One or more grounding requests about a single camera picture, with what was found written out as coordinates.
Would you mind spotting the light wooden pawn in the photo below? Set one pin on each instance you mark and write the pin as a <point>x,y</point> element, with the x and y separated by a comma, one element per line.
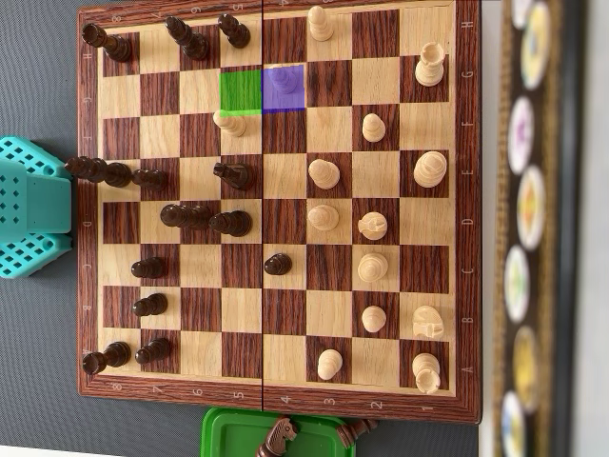
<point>373,127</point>
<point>285,82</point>
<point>329,364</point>
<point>323,173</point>
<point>373,318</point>
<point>229,124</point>
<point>320,23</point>

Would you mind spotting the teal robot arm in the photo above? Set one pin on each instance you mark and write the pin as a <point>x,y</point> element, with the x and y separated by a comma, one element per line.
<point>43,204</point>

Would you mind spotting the dark wooden chess piece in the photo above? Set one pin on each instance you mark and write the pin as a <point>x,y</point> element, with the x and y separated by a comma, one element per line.
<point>354,429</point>

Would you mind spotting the light pawn row D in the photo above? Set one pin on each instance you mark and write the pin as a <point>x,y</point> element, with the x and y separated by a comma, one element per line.
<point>323,217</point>

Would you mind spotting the dark wooden pawn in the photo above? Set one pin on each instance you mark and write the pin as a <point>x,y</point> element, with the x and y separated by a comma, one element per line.
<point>234,31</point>
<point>277,264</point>
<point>152,351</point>
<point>150,304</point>
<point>149,268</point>
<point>150,178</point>

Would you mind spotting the dark wooden bishop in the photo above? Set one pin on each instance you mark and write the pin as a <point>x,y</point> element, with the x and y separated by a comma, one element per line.
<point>186,37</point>
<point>230,223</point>

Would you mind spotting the dark wooden knight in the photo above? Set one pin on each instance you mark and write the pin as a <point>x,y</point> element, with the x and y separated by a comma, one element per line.
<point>280,435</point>
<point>233,175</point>

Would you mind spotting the dark wooden queen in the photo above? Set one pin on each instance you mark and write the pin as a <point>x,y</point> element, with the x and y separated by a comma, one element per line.
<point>185,216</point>

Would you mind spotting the light wooden king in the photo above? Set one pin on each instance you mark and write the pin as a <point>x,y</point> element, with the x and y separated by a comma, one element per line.
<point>429,169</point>

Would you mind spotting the light wooden knight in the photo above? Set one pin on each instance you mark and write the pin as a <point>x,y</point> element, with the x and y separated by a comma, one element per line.
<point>427,323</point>

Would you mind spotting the wooden folding chessboard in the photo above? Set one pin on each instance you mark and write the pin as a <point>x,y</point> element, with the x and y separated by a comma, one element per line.
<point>380,76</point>

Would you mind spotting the light wooden rook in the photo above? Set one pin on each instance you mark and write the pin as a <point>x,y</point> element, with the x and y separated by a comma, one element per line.
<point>430,64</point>
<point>426,373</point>

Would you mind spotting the dark wooden king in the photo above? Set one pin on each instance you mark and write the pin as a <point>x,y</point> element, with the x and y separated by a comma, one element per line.
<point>97,171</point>

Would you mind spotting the green plastic tray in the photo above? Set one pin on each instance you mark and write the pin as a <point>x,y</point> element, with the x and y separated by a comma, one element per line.
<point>238,433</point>

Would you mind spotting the round colourful disc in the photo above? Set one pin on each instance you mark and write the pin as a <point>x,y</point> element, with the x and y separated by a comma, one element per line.
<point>517,283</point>
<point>523,9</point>
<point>521,135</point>
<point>530,207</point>
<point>513,423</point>
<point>535,45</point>
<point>525,366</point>

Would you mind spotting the dark wooden rook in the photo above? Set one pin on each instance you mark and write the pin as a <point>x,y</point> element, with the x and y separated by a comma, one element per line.
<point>105,358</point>
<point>108,43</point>

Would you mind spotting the dark framed decorated panel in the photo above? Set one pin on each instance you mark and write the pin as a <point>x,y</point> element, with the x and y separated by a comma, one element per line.
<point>563,238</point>

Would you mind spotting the dark grey textured mat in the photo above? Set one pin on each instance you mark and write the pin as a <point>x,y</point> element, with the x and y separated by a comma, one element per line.
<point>38,357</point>

